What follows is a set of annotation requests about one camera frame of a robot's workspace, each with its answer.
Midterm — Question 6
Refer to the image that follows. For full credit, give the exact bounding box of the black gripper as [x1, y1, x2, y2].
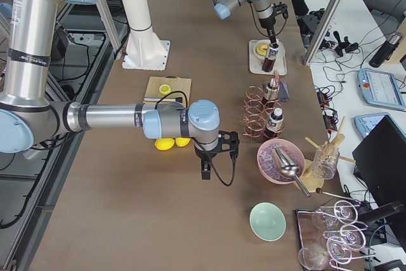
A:
[192, 138, 221, 180]
[258, 14, 277, 46]

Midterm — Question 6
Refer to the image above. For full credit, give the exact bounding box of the cream serving tray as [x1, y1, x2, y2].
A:
[249, 39, 287, 76]

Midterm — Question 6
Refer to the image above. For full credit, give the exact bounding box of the tea bottle in rack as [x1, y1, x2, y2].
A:
[264, 107, 284, 138]
[264, 78, 278, 101]

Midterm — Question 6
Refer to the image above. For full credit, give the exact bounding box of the black glass tray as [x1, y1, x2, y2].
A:
[295, 209, 367, 270]

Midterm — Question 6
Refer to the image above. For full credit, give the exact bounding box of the white round plate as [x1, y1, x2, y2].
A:
[249, 39, 285, 61]

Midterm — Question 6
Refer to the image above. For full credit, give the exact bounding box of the glazed donut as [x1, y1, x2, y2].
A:
[256, 44, 269, 57]

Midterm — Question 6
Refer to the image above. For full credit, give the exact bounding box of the yellow lemon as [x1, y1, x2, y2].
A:
[175, 137, 190, 147]
[154, 138, 175, 151]

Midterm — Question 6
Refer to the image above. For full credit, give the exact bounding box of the grey folded cloth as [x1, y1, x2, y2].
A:
[277, 81, 290, 102]

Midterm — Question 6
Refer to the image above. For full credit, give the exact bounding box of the pink ice bowl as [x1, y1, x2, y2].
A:
[257, 138, 305, 185]

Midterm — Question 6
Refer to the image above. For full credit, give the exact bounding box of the metal ice scoop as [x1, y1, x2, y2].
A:
[272, 147, 311, 197]

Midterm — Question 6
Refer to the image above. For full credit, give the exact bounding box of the mint green bowl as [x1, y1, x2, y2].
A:
[249, 202, 286, 242]

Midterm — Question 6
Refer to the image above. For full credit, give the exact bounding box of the half lemon slice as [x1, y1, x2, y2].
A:
[159, 84, 172, 96]

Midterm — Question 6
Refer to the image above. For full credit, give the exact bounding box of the wooden cutting board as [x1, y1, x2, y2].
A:
[143, 77, 192, 106]

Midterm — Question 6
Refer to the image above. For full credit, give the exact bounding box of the black thermos bottle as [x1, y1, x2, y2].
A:
[369, 32, 402, 68]

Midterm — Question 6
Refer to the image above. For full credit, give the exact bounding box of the blue teach pendant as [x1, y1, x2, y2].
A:
[357, 69, 405, 110]
[353, 112, 391, 138]

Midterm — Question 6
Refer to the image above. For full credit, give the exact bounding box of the glass jar with sticks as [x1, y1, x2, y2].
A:
[305, 116, 355, 180]

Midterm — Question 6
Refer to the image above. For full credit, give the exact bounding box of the upturned wine glass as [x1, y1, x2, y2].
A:
[311, 200, 358, 230]
[298, 244, 330, 270]
[326, 236, 352, 265]
[322, 224, 366, 251]

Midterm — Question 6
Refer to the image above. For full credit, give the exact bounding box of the black monitor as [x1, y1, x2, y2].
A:
[353, 116, 405, 206]

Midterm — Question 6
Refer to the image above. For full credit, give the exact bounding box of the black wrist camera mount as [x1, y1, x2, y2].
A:
[218, 130, 240, 159]

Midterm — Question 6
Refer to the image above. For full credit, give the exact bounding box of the copper wire bottle rack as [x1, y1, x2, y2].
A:
[242, 72, 284, 143]

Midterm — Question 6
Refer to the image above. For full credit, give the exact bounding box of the aluminium frame post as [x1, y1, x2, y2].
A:
[303, 0, 342, 66]

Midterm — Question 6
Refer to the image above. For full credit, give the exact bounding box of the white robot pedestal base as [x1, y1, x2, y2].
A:
[122, 0, 170, 71]

